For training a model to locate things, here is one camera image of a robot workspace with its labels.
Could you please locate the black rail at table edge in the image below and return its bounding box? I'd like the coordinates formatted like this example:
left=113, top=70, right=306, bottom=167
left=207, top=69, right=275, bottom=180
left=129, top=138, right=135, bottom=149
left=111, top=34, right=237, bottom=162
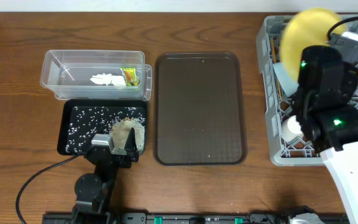
left=42, top=206, right=349, bottom=224

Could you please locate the green snack wrapper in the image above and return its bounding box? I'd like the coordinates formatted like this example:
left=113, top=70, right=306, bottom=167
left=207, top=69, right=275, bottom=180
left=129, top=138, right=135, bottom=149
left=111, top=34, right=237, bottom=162
left=121, top=67, right=140, bottom=86

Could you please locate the dark brown serving tray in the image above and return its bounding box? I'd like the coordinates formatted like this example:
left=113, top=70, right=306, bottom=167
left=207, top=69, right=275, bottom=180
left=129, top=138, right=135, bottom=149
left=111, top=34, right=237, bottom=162
left=154, top=52, right=247, bottom=166

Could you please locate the leftover rice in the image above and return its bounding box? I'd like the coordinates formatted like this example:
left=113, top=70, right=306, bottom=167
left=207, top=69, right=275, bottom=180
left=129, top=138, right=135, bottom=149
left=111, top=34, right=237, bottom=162
left=110, top=118, right=145, bottom=155

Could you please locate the yellow plate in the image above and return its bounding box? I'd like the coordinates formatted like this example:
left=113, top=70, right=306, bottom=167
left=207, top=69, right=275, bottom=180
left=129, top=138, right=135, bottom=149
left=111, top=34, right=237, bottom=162
left=279, top=8, right=342, bottom=81

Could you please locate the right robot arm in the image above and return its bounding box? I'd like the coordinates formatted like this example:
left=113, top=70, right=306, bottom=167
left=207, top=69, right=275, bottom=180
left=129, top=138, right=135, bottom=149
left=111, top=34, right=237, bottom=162
left=291, top=45, right=358, bottom=223

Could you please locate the wooden chopstick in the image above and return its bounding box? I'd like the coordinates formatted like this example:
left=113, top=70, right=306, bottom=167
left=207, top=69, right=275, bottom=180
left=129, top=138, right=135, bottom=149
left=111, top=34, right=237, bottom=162
left=270, top=37, right=282, bottom=100

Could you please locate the grey dishwasher rack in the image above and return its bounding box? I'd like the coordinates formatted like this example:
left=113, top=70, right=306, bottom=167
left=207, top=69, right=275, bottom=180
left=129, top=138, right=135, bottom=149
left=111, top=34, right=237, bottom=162
left=256, top=16, right=358, bottom=166

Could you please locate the white cup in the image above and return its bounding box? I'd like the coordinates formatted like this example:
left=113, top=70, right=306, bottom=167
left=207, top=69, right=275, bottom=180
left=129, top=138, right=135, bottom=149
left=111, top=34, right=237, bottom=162
left=282, top=115, right=304, bottom=142

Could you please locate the clear plastic bin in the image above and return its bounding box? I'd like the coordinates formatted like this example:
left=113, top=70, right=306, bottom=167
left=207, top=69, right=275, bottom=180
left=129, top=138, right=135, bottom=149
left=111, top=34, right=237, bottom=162
left=40, top=50, right=153, bottom=101

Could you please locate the blue bowl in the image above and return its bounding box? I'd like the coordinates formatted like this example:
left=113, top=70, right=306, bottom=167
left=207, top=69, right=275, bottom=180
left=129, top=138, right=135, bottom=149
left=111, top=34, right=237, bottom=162
left=273, top=62, right=298, bottom=97

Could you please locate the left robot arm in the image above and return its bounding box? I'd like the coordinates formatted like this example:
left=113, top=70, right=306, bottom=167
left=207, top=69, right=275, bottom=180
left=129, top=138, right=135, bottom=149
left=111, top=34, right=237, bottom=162
left=70, top=128, right=139, bottom=224

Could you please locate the black food waste tray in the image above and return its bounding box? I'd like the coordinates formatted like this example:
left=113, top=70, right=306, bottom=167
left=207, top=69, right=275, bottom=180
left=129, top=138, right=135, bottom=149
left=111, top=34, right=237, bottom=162
left=57, top=100, right=147, bottom=156

